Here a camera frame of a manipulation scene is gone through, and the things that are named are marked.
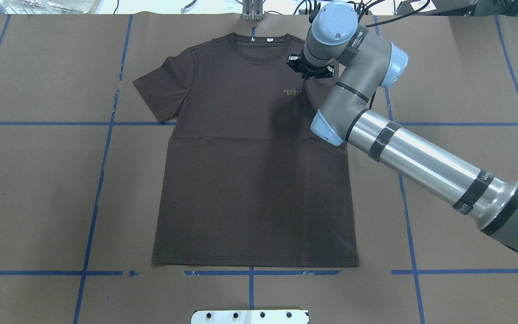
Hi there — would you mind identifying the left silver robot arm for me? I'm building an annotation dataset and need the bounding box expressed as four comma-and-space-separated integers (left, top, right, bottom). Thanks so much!
288, 0, 518, 253

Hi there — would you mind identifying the brown t-shirt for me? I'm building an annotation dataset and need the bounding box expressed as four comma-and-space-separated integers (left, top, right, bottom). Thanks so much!
133, 33, 359, 267

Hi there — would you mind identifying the black box with label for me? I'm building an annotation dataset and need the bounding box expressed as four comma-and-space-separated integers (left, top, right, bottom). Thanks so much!
395, 0, 477, 16

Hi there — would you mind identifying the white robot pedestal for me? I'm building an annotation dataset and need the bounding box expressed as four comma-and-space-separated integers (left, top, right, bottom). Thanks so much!
191, 309, 310, 324

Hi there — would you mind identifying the clear plastic bag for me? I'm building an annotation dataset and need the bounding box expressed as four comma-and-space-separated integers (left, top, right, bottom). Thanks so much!
0, 0, 102, 14

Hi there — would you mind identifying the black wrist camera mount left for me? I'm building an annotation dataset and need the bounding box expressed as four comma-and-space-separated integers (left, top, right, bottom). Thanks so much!
286, 53, 335, 80

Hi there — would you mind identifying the aluminium frame post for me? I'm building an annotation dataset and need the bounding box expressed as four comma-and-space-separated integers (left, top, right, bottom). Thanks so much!
238, 0, 265, 21

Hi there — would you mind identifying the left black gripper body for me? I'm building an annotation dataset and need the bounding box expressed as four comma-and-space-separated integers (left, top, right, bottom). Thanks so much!
297, 61, 327, 80

